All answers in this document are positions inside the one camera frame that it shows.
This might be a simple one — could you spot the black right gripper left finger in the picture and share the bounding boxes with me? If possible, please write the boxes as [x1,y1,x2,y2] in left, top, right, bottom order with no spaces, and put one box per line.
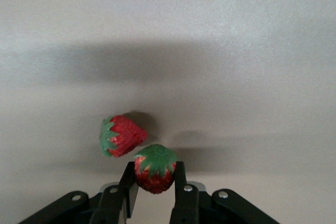
[18,161,139,224]

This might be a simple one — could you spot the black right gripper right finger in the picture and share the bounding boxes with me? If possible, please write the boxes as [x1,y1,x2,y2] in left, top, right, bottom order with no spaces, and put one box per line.
[169,161,280,224]

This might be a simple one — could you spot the red toy strawberry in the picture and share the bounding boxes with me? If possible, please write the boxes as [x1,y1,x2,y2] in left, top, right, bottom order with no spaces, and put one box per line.
[133,144,177,195]
[99,114,148,158]

